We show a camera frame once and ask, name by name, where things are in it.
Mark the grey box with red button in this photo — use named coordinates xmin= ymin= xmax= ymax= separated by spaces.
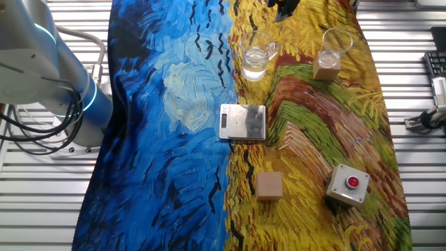
xmin=323 ymin=163 xmax=370 ymax=207

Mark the black rectangular pad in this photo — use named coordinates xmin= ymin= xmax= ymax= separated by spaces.
xmin=430 ymin=26 xmax=446 ymax=52

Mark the clear glass mug with water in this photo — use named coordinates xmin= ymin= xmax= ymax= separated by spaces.
xmin=239 ymin=29 xmax=282 ymax=82

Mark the black keyboard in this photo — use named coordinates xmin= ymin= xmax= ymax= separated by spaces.
xmin=424 ymin=51 xmax=446 ymax=79

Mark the grey robot hose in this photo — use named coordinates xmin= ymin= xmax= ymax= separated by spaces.
xmin=55 ymin=24 xmax=106 ymax=86

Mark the metal camera clamp bracket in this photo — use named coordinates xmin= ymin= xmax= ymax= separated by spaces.
xmin=403 ymin=106 xmax=446 ymax=133

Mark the empty clear plastic cup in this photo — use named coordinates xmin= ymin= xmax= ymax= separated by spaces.
xmin=317 ymin=27 xmax=353 ymax=69

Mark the silver digital scale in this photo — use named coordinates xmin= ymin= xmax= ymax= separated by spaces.
xmin=218 ymin=103 xmax=267 ymax=142

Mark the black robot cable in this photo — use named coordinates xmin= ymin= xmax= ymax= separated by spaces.
xmin=0 ymin=61 xmax=84 ymax=156

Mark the light wooden cube block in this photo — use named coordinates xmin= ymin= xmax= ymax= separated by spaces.
xmin=256 ymin=171 xmax=284 ymax=201
xmin=312 ymin=50 xmax=341 ymax=82

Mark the small silver camera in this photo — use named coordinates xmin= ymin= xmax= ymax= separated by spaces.
xmin=431 ymin=76 xmax=446 ymax=107

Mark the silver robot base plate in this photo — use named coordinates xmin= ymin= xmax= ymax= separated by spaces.
xmin=15 ymin=104 xmax=105 ymax=160

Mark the painted wheatfield tablecloth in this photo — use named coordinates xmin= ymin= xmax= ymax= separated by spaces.
xmin=71 ymin=0 xmax=413 ymax=251

